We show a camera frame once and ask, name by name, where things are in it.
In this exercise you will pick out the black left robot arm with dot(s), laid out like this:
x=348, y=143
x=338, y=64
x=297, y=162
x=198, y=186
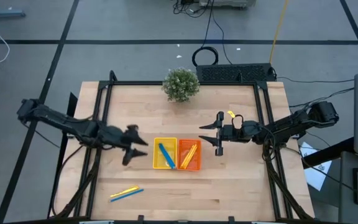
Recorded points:
x=67, y=123

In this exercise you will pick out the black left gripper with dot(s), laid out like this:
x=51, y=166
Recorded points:
x=124, y=137

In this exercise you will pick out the black triangular panel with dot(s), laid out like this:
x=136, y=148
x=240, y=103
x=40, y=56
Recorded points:
x=72, y=104

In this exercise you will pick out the yellow plastic basket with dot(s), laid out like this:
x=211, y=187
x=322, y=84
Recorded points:
x=157, y=155

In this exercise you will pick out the orange plastic basket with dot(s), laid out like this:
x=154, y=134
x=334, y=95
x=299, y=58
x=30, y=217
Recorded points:
x=197, y=163

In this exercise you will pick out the grey equipment cart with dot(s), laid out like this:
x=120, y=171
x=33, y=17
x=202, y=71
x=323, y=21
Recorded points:
x=228, y=3

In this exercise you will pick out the green potted plant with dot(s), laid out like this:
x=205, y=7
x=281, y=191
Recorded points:
x=180, y=84

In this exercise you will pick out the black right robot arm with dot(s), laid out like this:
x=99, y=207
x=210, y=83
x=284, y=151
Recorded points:
x=291, y=124

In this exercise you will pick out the white paper sheet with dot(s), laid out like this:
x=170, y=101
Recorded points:
x=317, y=175

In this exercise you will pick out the grey metal desk foot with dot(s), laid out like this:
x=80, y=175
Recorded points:
x=5, y=13

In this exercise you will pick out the black metal table frame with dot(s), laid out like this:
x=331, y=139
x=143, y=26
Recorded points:
x=135, y=83

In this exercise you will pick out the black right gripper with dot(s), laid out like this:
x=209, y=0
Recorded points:
x=232, y=132

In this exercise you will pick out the black desk beam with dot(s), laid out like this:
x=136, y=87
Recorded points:
x=328, y=153

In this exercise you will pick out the blue pen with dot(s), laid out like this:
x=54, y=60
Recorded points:
x=168, y=155
x=126, y=195

